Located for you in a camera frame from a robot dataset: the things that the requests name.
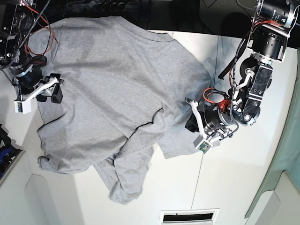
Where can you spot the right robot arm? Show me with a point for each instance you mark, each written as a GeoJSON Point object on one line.
{"type": "Point", "coordinates": [22, 67]}

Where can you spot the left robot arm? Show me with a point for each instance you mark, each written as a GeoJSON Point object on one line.
{"type": "Point", "coordinates": [250, 70]}

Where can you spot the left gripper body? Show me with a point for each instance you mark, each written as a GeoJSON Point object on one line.
{"type": "Point", "coordinates": [215, 119]}

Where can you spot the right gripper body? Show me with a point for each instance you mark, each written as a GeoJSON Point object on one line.
{"type": "Point", "coordinates": [28, 78]}

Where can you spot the white slotted vent panel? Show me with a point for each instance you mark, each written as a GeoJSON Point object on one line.
{"type": "Point", "coordinates": [188, 217]}

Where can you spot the grey t-shirt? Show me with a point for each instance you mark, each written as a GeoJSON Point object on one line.
{"type": "Point", "coordinates": [124, 90]}

